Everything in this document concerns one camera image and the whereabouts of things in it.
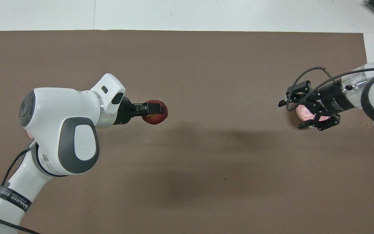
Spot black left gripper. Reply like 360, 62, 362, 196
112, 97, 162, 126

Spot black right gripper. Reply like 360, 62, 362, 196
278, 80, 348, 131

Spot red apple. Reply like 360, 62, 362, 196
142, 99, 168, 125

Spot pink bowl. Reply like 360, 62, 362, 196
296, 103, 331, 129

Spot brown table mat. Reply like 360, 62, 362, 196
0, 30, 374, 234

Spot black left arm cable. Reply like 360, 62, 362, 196
0, 148, 41, 234

